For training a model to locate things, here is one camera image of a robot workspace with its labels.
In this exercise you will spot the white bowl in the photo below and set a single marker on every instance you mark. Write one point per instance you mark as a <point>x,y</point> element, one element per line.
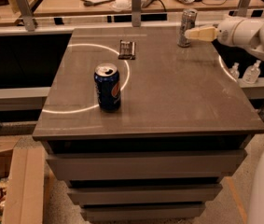
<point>119,5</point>

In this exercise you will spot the blue pepsi can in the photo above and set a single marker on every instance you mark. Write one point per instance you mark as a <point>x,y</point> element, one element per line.
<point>107,85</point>

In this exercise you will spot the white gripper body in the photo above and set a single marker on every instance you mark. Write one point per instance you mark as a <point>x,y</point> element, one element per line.
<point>227,34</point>

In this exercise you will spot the silver redbull can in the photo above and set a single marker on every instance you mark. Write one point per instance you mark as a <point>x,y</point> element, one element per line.
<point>187,22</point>

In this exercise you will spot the clear sanitizer bottle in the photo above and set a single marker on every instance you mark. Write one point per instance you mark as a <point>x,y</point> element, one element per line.
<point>252,73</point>
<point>234,71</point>

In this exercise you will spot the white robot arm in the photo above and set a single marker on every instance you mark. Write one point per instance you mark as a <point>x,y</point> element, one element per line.
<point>247,34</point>

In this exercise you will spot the cardboard box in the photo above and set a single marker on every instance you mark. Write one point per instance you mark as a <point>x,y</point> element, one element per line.
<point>22,161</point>

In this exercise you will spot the clear sanitizer bottle right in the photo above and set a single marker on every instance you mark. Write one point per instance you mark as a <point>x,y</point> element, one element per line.
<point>252,73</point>

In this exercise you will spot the metal bracket middle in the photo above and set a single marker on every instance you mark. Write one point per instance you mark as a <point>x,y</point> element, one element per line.
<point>136,13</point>

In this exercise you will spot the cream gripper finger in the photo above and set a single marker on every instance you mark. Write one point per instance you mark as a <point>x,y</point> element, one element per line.
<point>202,33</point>

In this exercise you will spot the clear sanitizer bottle left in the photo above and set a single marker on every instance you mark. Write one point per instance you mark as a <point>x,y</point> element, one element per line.
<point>234,71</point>

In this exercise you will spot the metal bracket left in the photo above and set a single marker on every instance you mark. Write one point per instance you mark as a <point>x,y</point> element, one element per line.
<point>27,15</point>

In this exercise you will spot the grey drawer cabinet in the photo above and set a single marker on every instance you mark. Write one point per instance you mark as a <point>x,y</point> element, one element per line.
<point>183,124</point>

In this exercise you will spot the rxbar chocolate wrapper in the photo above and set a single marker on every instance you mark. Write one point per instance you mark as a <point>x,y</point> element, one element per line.
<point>127,50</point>

